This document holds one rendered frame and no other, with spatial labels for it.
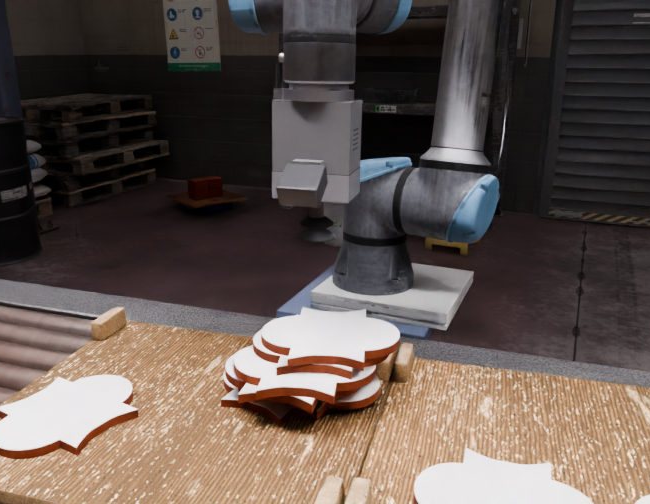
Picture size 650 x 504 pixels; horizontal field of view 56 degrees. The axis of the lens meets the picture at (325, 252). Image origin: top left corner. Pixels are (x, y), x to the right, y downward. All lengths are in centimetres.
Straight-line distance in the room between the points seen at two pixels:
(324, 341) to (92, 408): 26
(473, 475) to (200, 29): 589
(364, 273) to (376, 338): 42
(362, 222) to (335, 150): 44
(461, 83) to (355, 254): 34
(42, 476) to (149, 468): 10
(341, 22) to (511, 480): 46
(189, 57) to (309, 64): 574
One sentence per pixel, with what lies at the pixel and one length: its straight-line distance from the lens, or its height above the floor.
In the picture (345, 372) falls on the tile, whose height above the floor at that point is 100.
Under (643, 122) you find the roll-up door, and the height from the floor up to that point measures 79.
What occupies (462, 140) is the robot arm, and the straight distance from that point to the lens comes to 102.
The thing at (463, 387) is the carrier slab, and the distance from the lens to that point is 75.
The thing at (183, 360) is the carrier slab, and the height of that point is 94.
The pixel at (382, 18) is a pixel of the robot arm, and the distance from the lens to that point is 73.
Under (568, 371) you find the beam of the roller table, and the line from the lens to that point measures 87.
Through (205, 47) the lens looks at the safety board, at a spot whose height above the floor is 132.
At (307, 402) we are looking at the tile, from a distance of 63.
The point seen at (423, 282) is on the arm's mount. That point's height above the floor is 90.
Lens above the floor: 131
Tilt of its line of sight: 18 degrees down
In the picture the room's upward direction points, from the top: straight up
